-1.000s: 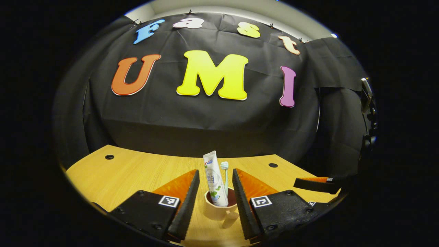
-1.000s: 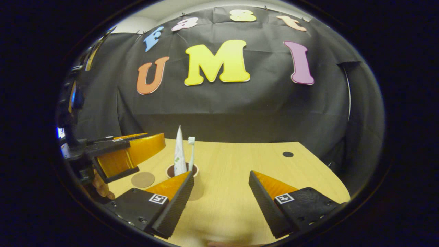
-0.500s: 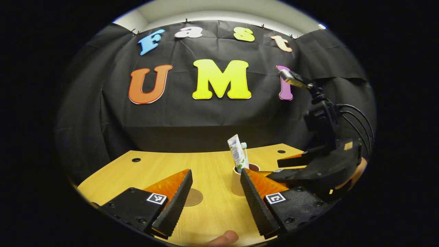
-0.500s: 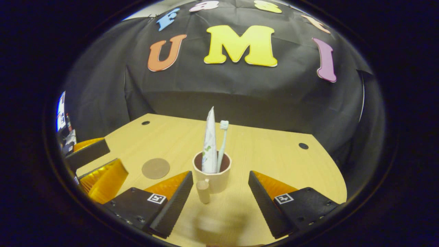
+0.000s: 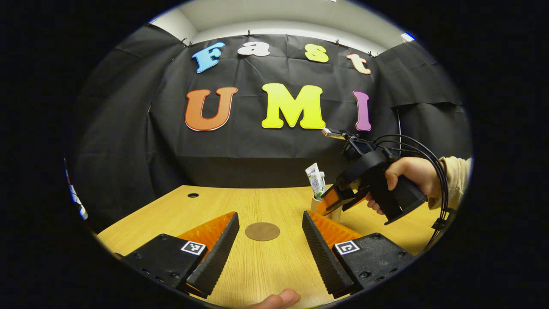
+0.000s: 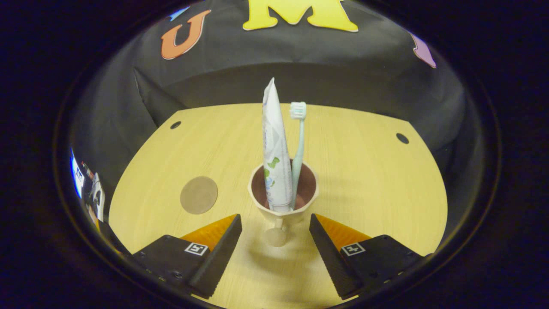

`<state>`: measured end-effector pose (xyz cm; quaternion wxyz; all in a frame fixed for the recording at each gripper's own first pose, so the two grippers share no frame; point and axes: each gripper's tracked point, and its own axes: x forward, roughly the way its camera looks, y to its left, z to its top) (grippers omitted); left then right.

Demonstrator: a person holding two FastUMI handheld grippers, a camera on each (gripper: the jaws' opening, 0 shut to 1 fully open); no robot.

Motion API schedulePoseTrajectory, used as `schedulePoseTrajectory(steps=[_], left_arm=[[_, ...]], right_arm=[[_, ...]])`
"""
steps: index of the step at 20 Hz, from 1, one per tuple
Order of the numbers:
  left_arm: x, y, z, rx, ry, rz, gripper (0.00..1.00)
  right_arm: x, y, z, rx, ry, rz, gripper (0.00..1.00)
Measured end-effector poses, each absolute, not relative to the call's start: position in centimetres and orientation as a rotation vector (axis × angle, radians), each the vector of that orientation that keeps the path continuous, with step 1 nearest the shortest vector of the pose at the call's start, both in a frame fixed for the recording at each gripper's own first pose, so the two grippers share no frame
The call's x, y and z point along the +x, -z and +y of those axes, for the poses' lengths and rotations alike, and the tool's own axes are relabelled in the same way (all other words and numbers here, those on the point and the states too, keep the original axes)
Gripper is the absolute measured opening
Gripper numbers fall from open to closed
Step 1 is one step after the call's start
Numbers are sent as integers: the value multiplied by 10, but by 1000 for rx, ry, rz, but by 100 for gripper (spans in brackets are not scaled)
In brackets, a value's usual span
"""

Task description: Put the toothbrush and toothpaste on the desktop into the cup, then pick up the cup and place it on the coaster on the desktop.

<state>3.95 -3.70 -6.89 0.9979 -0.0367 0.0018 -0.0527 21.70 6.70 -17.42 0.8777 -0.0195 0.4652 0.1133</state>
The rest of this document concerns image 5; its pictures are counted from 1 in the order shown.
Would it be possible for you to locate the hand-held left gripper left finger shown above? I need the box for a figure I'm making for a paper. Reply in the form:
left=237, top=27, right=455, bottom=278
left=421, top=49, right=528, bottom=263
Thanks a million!
left=121, top=211, right=240, bottom=300

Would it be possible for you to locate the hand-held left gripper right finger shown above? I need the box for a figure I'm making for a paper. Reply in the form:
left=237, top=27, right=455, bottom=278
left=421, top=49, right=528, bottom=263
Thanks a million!
left=302, top=210, right=416, bottom=300

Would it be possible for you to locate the beige cup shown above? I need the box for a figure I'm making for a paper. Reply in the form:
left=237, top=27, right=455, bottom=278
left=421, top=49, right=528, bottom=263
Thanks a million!
left=311, top=195, right=343, bottom=224

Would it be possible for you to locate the white toothpaste tube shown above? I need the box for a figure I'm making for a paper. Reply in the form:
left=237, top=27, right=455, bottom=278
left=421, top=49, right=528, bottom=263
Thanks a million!
left=305, top=163, right=326, bottom=200

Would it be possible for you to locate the round brown coaster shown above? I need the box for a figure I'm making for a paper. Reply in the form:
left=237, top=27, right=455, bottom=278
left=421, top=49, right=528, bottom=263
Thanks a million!
left=244, top=222, right=281, bottom=242

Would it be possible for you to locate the wooden desktop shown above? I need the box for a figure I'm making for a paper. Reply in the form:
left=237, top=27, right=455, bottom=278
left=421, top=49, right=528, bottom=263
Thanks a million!
left=97, top=185, right=451, bottom=309

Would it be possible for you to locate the black backdrop cloth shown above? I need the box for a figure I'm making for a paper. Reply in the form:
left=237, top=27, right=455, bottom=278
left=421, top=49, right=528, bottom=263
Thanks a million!
left=69, top=24, right=472, bottom=232

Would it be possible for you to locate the white printed board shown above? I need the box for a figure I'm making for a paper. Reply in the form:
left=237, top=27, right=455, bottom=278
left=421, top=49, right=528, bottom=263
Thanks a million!
left=64, top=159, right=88, bottom=220

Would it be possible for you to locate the black cable bundle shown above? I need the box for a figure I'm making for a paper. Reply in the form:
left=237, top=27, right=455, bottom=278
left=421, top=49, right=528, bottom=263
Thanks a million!
left=373, top=134, right=451, bottom=251

